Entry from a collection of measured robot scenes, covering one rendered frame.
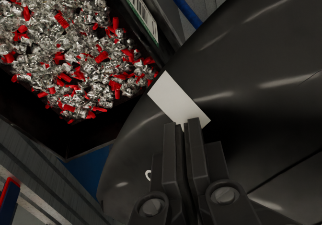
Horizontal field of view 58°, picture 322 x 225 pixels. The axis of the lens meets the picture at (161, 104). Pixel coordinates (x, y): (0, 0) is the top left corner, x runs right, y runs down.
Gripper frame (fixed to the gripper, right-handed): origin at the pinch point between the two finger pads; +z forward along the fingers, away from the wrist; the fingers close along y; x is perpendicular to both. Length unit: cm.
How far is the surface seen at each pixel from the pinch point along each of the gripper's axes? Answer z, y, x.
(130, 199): 4.2, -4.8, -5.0
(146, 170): 3.6, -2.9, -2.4
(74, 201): 27.8, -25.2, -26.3
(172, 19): 111, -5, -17
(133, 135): 4.1, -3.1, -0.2
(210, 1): 101, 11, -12
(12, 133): 23.1, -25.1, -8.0
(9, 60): 14.4, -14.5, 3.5
